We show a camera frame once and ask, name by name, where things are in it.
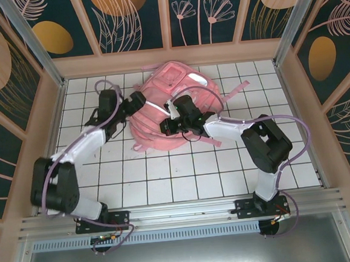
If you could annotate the pink backpack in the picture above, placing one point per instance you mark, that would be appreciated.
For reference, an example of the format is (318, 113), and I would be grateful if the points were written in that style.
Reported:
(153, 129)

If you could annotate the small connector board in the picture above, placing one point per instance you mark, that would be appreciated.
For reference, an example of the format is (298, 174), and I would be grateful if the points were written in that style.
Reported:
(280, 219)
(104, 238)

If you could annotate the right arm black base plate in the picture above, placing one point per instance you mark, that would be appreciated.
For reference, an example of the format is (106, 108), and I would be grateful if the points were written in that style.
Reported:
(244, 209)

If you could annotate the grey metal sheet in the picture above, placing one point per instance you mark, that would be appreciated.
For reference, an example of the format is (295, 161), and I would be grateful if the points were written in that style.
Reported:
(185, 257)

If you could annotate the aluminium mounting rail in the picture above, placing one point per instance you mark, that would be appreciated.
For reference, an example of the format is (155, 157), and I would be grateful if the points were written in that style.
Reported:
(181, 211)

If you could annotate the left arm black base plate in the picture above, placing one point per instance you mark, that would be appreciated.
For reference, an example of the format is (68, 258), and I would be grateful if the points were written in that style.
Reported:
(121, 217)

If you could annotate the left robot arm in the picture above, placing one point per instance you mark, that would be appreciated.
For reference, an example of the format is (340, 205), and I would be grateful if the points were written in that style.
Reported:
(82, 144)

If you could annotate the aluminium corner post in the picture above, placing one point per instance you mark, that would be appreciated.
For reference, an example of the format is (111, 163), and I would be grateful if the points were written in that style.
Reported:
(38, 47)
(297, 21)

